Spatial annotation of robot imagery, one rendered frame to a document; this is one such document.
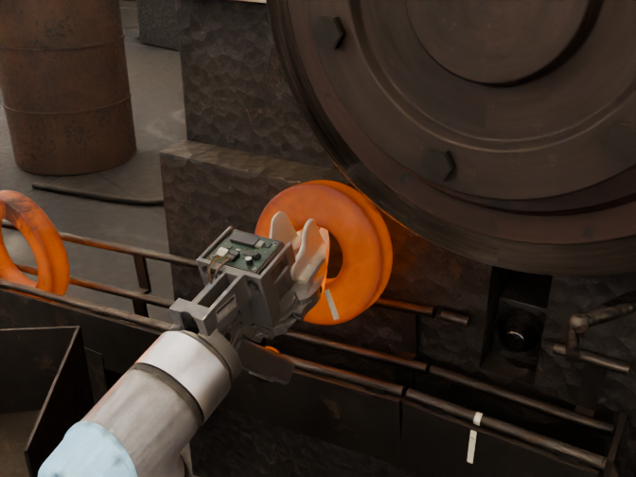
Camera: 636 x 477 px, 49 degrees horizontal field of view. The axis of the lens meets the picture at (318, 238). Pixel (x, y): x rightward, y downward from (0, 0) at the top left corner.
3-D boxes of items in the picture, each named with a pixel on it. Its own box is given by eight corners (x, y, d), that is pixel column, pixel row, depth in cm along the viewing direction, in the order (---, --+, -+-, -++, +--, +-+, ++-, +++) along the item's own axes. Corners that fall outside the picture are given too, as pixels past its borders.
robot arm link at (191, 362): (214, 439, 58) (141, 406, 61) (245, 397, 60) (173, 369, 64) (190, 379, 53) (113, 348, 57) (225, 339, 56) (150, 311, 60)
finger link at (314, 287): (337, 261, 69) (291, 321, 63) (339, 273, 70) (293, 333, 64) (297, 251, 71) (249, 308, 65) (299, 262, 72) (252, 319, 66)
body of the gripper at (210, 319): (299, 238, 62) (220, 329, 55) (313, 307, 68) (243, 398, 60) (231, 220, 66) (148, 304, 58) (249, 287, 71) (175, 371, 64)
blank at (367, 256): (248, 203, 80) (232, 208, 77) (364, 159, 72) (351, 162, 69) (294, 329, 81) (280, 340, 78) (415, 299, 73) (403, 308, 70)
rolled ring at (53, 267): (-48, 209, 107) (-28, 203, 109) (7, 317, 111) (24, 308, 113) (12, 184, 95) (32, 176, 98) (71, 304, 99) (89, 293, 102)
